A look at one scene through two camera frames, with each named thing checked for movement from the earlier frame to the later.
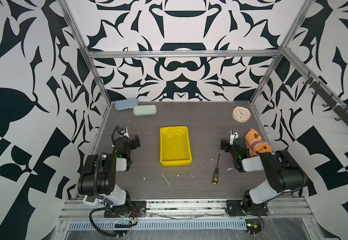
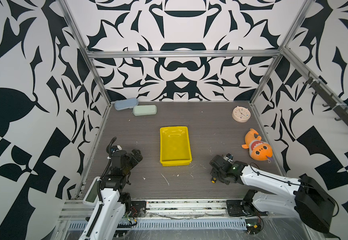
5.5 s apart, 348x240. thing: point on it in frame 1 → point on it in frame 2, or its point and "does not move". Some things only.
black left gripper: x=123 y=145 → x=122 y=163
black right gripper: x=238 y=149 → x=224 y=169
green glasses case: x=148 y=109 does not move
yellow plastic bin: x=174 y=146 does not move
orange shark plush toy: x=254 y=145 does not move
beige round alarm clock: x=241 y=114 does not move
